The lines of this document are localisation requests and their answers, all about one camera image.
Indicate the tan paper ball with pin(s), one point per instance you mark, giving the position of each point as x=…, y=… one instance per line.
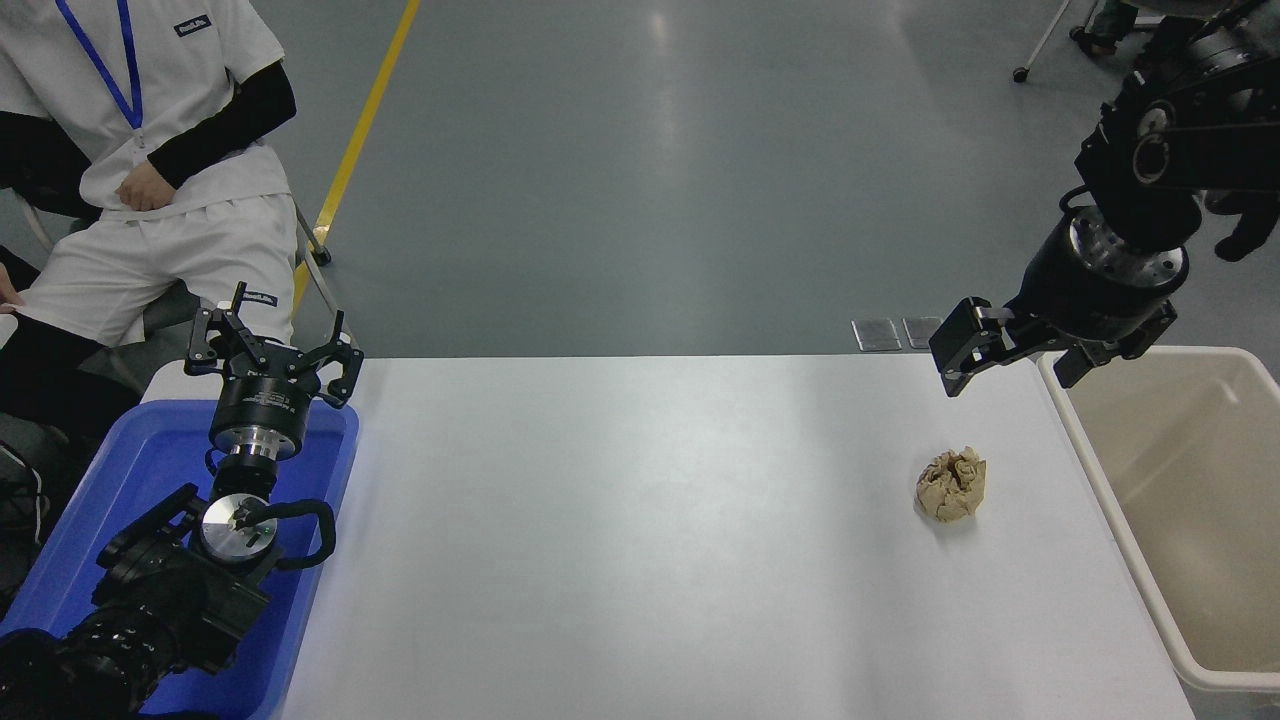
x=950, y=487

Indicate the person's left forearm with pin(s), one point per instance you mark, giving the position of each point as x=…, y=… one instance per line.
x=230, y=125

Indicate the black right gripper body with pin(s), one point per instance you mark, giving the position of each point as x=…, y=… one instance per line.
x=1080, y=305

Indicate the blue plastic tray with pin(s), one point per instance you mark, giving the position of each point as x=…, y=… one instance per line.
x=140, y=470

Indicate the person's right forearm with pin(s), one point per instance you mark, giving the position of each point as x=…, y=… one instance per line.
x=40, y=160

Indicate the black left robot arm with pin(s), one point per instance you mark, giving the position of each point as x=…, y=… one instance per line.
x=170, y=600

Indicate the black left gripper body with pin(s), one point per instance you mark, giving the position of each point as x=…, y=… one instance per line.
x=262, y=405

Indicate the silver floor plate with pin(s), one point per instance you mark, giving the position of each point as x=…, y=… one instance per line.
x=920, y=330
x=876, y=335

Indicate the person's left hand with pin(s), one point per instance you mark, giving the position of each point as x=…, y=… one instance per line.
x=147, y=188

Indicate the large pale bin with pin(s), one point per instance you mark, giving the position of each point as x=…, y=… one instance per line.
x=1200, y=500

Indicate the person's right hand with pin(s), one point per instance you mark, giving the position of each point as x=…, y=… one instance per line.
x=8, y=298

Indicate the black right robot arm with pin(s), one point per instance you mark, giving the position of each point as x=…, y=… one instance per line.
x=1180, y=150

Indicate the grey metal folding chair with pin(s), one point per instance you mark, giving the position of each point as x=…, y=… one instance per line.
x=321, y=256

